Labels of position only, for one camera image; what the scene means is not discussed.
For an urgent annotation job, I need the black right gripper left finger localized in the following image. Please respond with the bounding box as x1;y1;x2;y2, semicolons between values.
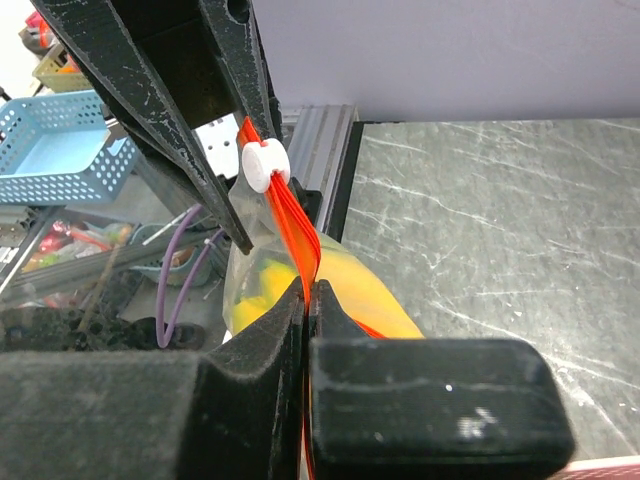
1;281;304;479

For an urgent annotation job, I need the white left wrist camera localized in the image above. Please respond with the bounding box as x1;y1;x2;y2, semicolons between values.
193;114;239;179

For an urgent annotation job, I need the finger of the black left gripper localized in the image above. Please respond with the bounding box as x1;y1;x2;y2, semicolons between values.
199;0;283;139
34;1;253;254

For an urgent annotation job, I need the blue perforated basket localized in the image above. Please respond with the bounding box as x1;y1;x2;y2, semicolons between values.
1;90;141;206

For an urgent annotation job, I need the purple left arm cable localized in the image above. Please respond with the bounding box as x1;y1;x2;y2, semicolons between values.
154;201;226;349

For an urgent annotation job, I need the yellow banana bunch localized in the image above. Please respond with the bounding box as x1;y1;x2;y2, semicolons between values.
223;234;423;339

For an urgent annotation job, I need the aluminium rail frame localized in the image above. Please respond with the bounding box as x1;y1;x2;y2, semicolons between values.
1;105;357;290

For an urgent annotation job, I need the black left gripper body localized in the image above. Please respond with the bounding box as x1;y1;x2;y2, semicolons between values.
97;1;237;129

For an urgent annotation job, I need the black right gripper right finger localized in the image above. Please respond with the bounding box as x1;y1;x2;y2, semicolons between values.
305;281;575;479

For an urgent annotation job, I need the clear zip bag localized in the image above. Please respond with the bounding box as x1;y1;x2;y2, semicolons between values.
221;115;426;480

